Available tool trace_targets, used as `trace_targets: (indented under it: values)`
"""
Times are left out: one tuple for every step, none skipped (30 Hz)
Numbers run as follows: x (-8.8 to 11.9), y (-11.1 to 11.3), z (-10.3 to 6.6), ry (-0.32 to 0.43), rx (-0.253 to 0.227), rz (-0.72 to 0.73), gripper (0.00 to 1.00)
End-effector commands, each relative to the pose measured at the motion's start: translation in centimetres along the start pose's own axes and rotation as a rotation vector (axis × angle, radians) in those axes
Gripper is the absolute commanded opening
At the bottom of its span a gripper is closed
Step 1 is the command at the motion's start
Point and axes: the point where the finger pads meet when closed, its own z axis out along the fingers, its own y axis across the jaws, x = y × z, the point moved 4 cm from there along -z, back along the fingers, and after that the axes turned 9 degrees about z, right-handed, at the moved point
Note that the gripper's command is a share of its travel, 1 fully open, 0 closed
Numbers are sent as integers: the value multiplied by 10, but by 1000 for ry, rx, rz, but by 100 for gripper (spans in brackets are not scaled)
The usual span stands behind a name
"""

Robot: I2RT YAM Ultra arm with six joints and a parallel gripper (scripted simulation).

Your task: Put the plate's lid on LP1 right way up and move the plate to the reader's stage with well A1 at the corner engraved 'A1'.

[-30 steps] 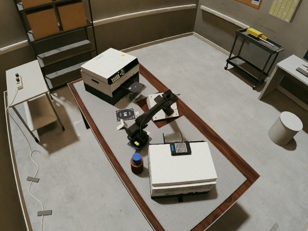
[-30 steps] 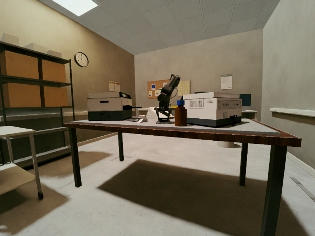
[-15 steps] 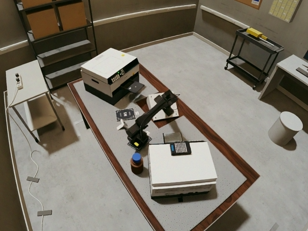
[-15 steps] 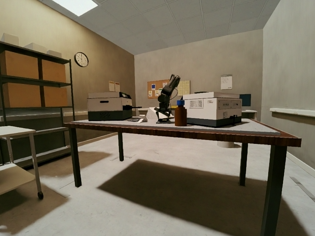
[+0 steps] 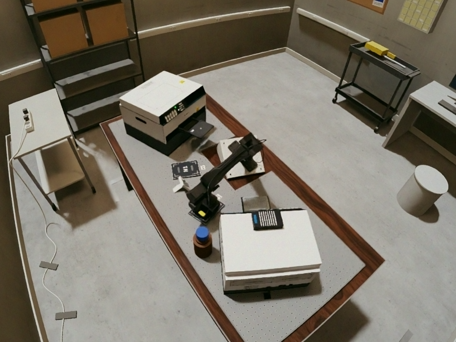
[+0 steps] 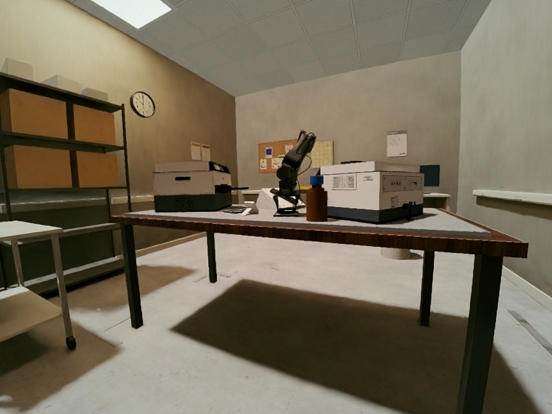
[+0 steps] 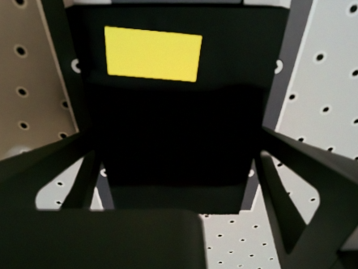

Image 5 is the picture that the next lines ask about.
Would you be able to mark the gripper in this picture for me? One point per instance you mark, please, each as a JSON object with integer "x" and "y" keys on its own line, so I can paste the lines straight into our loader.
{"x": 213, "y": 203}

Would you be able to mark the brown bottle with blue cap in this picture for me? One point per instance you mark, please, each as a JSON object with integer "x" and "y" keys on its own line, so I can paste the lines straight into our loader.
{"x": 202, "y": 241}

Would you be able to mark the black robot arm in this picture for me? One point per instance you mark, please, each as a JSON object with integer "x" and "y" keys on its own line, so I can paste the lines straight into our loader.
{"x": 196, "y": 195}

